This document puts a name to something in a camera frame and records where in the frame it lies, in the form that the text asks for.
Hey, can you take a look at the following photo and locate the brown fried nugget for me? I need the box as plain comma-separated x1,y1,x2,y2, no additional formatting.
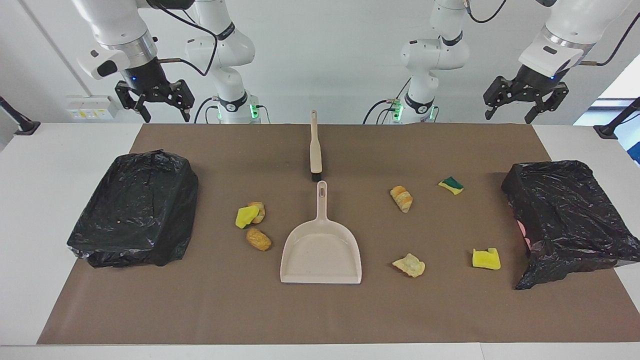
245,227,273,252

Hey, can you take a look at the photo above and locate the right black trash bag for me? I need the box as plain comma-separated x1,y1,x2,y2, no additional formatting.
66,149,199,269

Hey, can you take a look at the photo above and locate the yellow sponge wedge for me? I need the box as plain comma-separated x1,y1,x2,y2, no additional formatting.
235,205,260,230

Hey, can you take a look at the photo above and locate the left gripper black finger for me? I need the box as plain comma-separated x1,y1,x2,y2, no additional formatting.
524,84,570,125
483,76,512,121

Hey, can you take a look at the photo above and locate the L-shaped yellow sponge piece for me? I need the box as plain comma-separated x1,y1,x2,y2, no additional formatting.
472,247,502,271

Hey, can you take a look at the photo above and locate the beige plastic dustpan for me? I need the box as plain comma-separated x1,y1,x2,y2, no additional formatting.
280,180,363,285

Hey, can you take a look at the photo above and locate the white wall socket box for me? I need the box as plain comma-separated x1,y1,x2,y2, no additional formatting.
66,95,119,121

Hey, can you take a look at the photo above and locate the black trash bag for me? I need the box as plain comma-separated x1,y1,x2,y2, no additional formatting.
501,160,640,291
66,149,199,269

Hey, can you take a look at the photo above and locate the left black trash bag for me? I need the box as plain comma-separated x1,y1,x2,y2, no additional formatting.
501,160,640,291

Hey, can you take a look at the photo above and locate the pale flaky bread piece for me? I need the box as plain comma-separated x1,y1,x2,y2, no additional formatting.
392,253,426,278

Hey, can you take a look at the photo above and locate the black base cable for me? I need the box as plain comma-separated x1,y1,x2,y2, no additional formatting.
193,96,222,124
362,77,416,125

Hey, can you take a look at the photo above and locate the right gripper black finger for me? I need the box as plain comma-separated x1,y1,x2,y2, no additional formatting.
170,78,196,123
114,81,152,124

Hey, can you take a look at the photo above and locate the orange striped croissant piece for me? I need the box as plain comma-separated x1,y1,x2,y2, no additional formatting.
390,185,414,214

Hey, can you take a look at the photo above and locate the brown table mat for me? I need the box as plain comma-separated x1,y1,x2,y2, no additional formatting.
37,123,640,346

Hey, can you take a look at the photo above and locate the green and yellow sponge piece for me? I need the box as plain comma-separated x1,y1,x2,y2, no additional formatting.
438,176,464,196

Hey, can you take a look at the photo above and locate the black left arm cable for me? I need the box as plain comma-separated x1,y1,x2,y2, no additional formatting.
464,0,640,67

